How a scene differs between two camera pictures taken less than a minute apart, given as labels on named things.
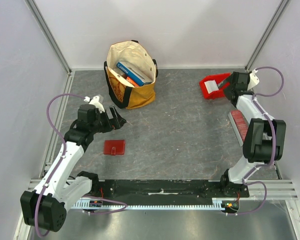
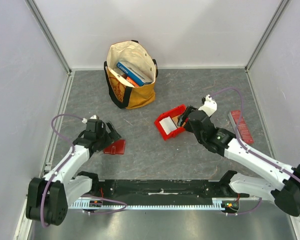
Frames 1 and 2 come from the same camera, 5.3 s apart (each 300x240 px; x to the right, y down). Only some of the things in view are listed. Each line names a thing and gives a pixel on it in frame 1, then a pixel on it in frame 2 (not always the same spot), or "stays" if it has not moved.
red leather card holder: x=114 y=147 stays
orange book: x=132 y=81 stays
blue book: x=130 y=73 stays
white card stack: x=211 y=86 -> x=168 y=125
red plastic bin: x=218 y=78 -> x=179 y=110
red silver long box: x=239 y=124 stays
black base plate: x=171 y=188 stays
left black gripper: x=112 y=123 -> x=110 y=137
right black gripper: x=230 y=85 -> x=187 y=116
